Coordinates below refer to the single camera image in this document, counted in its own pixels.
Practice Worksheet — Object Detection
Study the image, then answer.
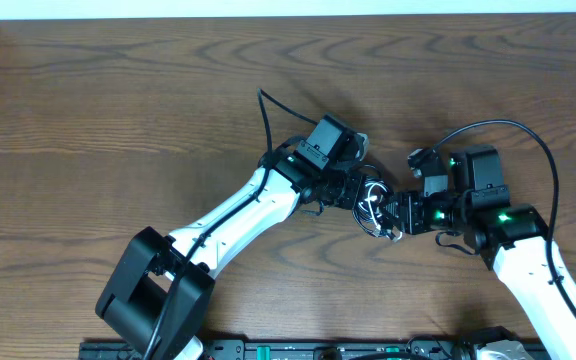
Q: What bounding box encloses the white cable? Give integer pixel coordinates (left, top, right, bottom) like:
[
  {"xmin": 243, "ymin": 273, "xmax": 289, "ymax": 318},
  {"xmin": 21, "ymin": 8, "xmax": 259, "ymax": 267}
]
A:
[{"xmin": 362, "ymin": 180, "xmax": 403, "ymax": 243}]

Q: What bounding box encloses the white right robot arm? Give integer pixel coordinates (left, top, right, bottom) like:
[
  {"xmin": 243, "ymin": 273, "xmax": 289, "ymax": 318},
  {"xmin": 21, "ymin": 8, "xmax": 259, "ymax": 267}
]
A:
[{"xmin": 379, "ymin": 145, "xmax": 576, "ymax": 359}]

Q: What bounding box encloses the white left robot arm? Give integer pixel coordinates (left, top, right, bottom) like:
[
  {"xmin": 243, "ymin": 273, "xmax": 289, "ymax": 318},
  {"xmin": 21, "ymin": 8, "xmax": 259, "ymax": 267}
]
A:
[{"xmin": 95, "ymin": 163, "xmax": 366, "ymax": 359}]

